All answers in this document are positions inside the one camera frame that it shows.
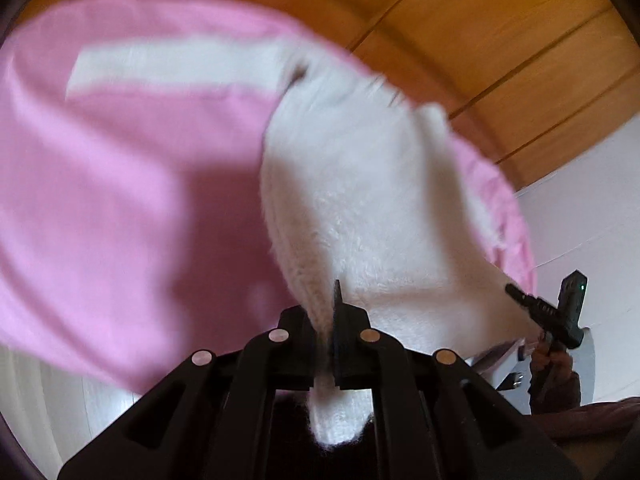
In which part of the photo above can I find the white knit sweater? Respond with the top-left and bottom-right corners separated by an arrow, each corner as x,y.
64,37 -> 544,449

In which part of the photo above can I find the person's right hand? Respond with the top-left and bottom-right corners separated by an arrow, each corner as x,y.
528,341 -> 573,398

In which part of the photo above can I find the pink bed sheet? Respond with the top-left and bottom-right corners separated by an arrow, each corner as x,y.
1,0 -> 535,392

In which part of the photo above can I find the orange wooden headboard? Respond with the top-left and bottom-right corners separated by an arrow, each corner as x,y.
10,0 -> 639,188

